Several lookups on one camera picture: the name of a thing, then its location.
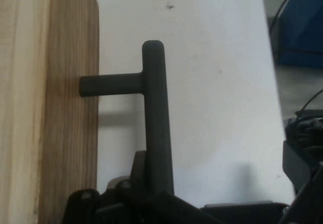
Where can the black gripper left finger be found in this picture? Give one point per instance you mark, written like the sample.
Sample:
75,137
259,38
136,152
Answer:
121,203

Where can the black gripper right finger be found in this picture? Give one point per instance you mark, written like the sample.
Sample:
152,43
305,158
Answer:
310,191

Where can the wooden cabinet door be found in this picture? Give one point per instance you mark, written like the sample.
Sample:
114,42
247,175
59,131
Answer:
73,120

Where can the brown wooden drawer cabinet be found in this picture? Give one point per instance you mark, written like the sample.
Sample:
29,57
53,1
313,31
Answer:
20,95

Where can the blue box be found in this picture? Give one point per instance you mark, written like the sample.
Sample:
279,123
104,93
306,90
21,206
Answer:
302,24

